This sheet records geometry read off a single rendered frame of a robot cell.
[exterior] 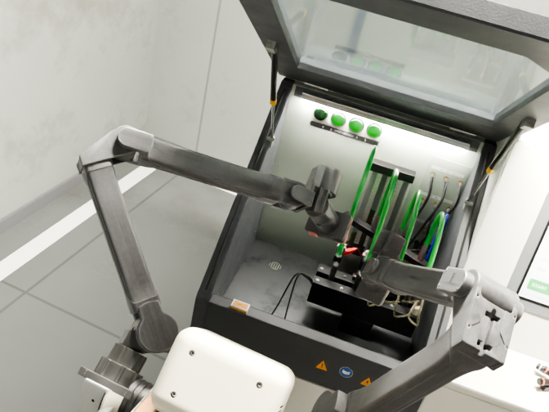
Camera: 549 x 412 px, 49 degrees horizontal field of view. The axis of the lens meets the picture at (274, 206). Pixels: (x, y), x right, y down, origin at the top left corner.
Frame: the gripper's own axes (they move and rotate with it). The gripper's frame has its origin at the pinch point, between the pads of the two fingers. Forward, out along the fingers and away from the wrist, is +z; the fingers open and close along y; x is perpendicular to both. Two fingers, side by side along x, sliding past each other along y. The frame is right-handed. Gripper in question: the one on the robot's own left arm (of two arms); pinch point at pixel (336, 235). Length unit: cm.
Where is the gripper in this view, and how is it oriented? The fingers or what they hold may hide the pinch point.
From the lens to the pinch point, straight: 154.2
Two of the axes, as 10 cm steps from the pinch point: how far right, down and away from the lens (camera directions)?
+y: -8.7, -2.3, 4.3
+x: -3.7, 8.9, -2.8
